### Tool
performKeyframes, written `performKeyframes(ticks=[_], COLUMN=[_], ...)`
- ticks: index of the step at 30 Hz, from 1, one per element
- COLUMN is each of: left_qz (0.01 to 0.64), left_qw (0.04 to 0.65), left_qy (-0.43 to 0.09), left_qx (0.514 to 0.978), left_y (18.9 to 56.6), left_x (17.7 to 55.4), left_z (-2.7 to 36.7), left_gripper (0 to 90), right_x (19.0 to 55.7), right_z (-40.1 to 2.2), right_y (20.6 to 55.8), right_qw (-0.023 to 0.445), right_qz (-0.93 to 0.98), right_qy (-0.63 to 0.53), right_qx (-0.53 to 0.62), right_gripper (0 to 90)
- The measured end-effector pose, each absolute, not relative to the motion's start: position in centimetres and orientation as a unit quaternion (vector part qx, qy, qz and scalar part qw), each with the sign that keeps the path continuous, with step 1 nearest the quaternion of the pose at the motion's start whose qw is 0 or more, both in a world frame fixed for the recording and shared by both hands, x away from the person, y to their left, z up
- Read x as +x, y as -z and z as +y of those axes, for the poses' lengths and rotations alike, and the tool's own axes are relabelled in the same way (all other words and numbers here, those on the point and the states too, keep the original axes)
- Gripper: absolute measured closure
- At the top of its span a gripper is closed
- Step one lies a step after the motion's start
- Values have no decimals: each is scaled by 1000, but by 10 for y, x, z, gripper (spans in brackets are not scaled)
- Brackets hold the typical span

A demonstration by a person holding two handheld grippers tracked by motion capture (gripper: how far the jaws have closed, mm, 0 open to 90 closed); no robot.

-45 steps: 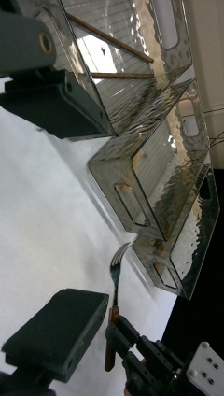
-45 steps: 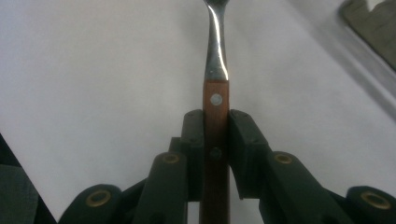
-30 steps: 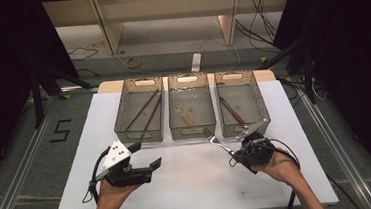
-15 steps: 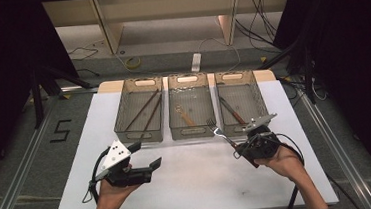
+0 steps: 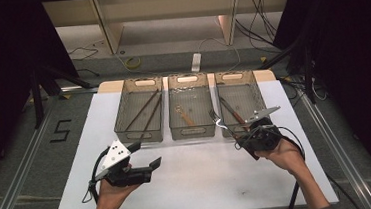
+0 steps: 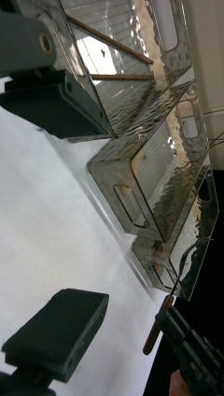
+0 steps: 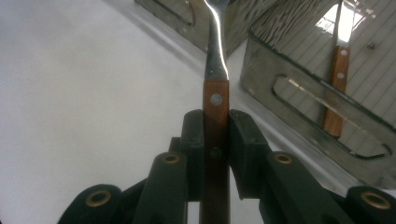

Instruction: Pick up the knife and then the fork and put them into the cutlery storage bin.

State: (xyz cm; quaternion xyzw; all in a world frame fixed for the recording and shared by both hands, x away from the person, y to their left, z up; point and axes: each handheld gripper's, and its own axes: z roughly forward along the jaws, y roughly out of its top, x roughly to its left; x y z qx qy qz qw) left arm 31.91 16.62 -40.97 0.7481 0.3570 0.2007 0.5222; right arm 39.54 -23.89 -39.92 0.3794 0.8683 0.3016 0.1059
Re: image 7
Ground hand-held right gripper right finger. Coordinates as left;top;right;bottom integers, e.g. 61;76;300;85
229;109;274;201

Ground fork with wooden handle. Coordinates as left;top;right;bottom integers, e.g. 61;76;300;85
199;0;232;224

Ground knife with wooden handle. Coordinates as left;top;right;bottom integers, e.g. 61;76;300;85
320;0;351;139

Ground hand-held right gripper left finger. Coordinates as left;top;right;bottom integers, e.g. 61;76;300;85
169;109;205;202

